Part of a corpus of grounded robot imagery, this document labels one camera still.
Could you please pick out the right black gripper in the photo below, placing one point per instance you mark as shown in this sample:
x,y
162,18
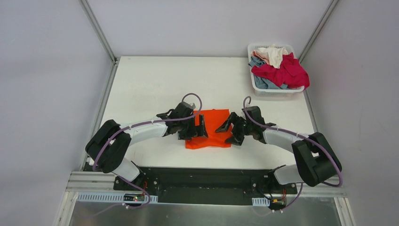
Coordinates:
x,y
238,127

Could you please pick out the cream white t shirt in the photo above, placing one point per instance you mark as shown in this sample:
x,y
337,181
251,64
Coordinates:
x,y
272,55

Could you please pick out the aluminium frame post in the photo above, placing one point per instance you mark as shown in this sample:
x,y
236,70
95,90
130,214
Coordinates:
x,y
318,29
98,30

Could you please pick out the left white cable duct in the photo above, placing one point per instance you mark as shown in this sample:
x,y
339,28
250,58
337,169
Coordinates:
x,y
129,198

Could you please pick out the white cable duct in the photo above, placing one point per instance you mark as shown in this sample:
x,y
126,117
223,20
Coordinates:
x,y
129,198
260,202

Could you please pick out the right white cable duct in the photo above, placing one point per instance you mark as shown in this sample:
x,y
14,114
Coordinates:
x,y
260,202

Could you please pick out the grey blue t shirt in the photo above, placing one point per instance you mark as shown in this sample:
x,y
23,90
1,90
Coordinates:
x,y
262,83

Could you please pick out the orange t shirt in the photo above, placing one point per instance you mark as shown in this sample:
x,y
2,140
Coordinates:
x,y
213,119

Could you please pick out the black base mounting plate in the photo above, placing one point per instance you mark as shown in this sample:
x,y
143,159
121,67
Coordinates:
x,y
210,186

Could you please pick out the left aluminium frame post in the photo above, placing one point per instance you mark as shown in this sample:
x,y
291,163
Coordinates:
x,y
98,30

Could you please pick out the right aluminium frame post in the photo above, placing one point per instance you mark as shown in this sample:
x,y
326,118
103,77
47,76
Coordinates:
x,y
318,29

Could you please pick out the front aluminium rail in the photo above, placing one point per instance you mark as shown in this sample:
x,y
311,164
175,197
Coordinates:
x,y
85,181

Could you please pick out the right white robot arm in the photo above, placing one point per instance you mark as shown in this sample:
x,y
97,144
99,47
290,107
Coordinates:
x,y
315,161

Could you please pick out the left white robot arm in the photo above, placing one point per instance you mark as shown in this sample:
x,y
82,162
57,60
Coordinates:
x,y
110,143

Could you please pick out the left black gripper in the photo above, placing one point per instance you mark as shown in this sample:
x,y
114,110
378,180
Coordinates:
x,y
193,127

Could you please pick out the magenta t shirt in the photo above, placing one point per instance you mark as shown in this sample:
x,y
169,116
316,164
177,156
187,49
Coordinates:
x,y
290,73

